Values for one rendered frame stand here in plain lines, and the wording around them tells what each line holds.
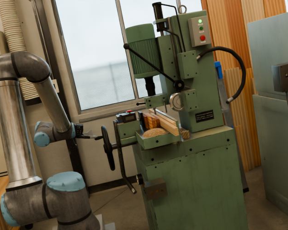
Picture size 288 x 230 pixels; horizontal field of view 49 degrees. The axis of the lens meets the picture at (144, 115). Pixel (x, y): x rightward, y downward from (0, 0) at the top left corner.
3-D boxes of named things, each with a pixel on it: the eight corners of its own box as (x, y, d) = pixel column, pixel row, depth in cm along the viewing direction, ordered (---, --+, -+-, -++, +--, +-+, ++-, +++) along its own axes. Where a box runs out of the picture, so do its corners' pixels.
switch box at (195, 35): (191, 47, 187) (187, 19, 184) (207, 44, 189) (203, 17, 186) (195, 46, 181) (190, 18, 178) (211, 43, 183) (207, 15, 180)
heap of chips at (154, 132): (141, 134, 176) (141, 130, 175) (162, 129, 178) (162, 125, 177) (144, 138, 167) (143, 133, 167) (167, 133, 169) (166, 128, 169)
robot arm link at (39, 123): (34, 138, 191) (36, 132, 201) (55, 140, 194) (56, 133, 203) (34, 124, 188) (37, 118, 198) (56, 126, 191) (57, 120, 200)
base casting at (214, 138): (132, 147, 223) (129, 135, 222) (207, 128, 233) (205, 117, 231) (145, 166, 180) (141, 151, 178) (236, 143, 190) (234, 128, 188)
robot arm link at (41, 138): (50, 131, 179) (53, 122, 190) (30, 135, 177) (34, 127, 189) (55, 145, 182) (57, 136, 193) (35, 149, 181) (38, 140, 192)
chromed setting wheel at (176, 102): (170, 113, 190) (166, 93, 188) (189, 108, 193) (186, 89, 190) (171, 113, 188) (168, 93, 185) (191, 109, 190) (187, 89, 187)
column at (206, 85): (180, 127, 217) (161, 21, 204) (210, 120, 221) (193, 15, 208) (191, 133, 195) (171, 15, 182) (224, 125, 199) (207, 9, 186)
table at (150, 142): (114, 132, 224) (112, 123, 223) (155, 122, 229) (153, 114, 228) (127, 154, 165) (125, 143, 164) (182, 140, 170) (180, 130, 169)
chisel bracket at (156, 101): (146, 110, 202) (143, 97, 200) (166, 105, 204) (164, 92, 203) (148, 111, 195) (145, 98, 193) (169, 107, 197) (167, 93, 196)
